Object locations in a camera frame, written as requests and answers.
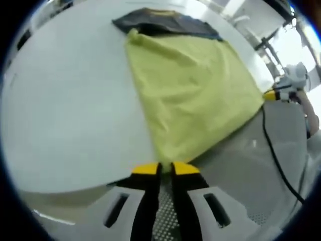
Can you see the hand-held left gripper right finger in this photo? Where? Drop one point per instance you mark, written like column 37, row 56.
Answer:
column 185, row 200

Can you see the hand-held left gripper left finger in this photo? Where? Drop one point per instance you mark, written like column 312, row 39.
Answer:
column 148, row 200

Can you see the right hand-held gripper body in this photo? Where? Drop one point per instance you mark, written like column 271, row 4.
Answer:
column 294, row 76

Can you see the yellow blue brown garment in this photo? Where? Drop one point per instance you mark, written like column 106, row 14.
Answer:
column 190, row 95

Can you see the person's right hand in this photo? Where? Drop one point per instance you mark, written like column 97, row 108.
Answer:
column 299, row 97

